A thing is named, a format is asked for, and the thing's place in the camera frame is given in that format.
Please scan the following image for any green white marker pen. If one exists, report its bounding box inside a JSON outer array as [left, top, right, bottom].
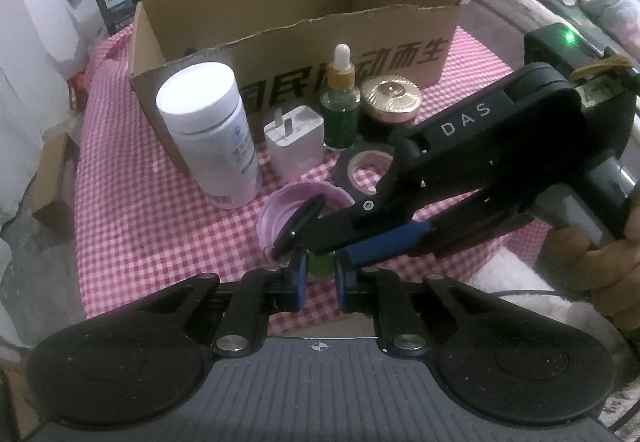
[[307, 251, 334, 278]]

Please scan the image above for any black clip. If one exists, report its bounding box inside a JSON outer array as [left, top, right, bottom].
[[269, 195, 326, 263]]

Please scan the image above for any purple plastic bowl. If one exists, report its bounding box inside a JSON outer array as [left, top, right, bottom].
[[256, 181, 355, 264]]

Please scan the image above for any black electrical tape roll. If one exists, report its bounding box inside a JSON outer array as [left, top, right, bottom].
[[331, 142, 394, 201]]

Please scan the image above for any white wall charger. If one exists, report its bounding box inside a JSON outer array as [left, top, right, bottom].
[[262, 106, 324, 183]]

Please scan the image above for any gold lid cosmetic jar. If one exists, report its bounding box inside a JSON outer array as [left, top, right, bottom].
[[358, 74, 422, 142]]

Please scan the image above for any green dropper bottle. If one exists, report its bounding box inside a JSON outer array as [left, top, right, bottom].
[[320, 44, 360, 149]]

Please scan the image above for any white supplement bottle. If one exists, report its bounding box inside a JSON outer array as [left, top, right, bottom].
[[156, 61, 260, 209]]

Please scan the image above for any person right hand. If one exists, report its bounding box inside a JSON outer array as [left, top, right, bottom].
[[544, 191, 639, 332]]

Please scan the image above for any pink checkered tablecloth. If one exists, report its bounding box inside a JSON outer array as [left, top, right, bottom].
[[74, 24, 549, 335]]

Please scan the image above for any brown cardboard box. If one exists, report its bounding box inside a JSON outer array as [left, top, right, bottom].
[[129, 0, 462, 171]]

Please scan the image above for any small cardboard box on floor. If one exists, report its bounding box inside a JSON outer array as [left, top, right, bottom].
[[32, 132, 79, 238]]

